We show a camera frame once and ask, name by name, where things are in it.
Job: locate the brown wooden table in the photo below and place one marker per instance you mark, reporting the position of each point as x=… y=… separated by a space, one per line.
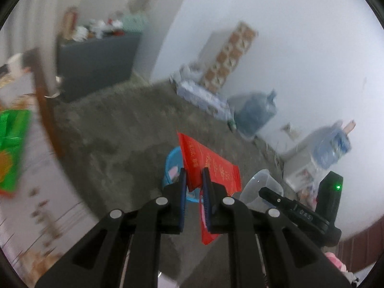
x=45 y=111

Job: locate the brown bottle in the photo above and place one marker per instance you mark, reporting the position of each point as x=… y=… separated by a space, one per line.
x=70 y=22

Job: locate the blue water bottle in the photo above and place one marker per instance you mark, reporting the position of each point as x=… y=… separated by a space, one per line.
x=333 y=147

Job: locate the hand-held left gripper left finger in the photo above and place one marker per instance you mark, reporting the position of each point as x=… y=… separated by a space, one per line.
x=182 y=192

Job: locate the red snack packet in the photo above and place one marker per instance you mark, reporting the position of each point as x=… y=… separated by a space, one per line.
x=210 y=159

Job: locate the clutter of small items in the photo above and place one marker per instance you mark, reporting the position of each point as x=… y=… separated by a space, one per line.
x=99 y=30

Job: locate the blue plastic basket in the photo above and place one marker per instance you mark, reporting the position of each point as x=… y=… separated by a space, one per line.
x=172 y=162

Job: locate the white water dispenser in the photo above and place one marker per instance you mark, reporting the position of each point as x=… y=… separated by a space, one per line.
x=300 y=162

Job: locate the grey cabinet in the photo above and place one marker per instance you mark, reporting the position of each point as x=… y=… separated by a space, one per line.
x=96 y=63

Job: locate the long white box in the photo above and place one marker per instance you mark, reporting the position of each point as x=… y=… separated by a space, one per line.
x=204 y=99

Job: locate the brown wooden furniture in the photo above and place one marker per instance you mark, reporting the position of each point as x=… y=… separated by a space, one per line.
x=363 y=246

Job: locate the green snack bag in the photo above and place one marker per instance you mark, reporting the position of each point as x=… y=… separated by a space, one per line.
x=12 y=138

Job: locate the blue water jug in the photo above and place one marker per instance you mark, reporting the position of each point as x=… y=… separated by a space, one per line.
x=255 y=114

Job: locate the green white patterned box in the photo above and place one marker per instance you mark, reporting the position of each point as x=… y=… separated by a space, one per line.
x=135 y=22

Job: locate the small green bottle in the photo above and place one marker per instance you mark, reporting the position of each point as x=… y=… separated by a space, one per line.
x=232 y=125

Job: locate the clear plastic cup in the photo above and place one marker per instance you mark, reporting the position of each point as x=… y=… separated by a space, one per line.
x=258 y=180

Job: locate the white board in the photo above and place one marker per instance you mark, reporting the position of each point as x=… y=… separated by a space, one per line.
x=214 y=40

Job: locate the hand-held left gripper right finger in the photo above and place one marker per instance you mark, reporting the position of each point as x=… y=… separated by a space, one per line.
x=207 y=186

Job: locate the flowered tablecloth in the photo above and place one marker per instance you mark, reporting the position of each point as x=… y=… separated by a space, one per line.
x=30 y=186

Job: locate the white plastic bag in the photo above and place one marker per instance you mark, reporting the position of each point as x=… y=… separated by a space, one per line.
x=186 y=73

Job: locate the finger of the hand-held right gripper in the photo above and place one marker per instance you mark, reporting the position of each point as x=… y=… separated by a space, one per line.
x=276 y=198

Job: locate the tall checkered box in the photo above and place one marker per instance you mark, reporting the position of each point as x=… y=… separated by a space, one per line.
x=228 y=57

